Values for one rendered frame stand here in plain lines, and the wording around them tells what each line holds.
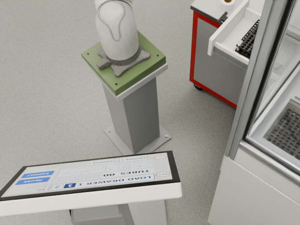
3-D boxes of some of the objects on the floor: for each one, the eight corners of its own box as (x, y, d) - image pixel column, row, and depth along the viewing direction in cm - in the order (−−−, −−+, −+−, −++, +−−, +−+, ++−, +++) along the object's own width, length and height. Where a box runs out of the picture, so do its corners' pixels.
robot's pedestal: (104, 131, 255) (79, 56, 189) (142, 105, 263) (131, 25, 197) (132, 166, 242) (116, 100, 176) (172, 138, 250) (171, 64, 184)
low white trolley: (186, 89, 267) (190, 4, 201) (238, 29, 289) (257, -64, 223) (264, 137, 247) (297, 61, 181) (313, 69, 269) (359, -20, 203)
